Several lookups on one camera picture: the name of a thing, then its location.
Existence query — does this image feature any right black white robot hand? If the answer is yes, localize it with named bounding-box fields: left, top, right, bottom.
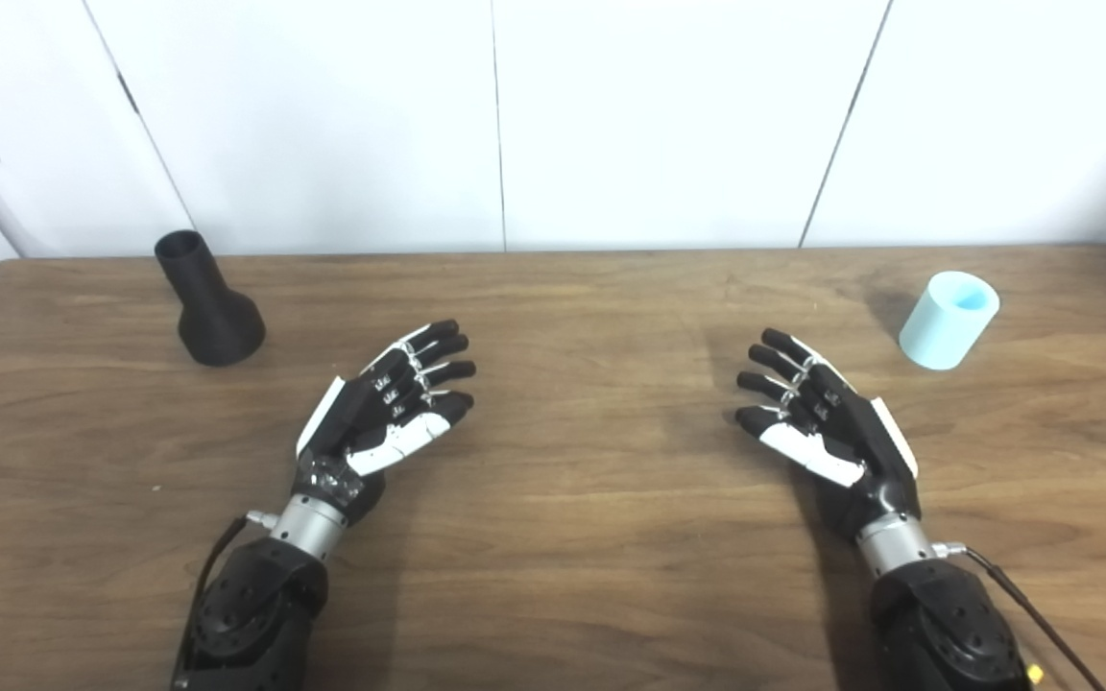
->
left=734, top=328, right=923, bottom=540

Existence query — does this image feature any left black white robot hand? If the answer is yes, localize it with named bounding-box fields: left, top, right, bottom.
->
left=292, top=320, right=478, bottom=525

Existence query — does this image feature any light-blue hose piece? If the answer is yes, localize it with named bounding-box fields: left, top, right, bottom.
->
left=899, top=271, right=1001, bottom=371

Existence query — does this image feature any black flared nozzle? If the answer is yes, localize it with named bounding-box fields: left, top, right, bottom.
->
left=154, top=230, right=267, bottom=368

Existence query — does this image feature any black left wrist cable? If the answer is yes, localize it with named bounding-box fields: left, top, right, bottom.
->
left=176, top=512, right=280, bottom=684

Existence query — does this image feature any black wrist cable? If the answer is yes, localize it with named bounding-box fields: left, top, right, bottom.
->
left=176, top=512, right=280, bottom=684
left=932, top=541, right=1106, bottom=691

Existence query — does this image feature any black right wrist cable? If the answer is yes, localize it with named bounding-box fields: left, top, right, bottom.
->
left=932, top=541, right=1106, bottom=691

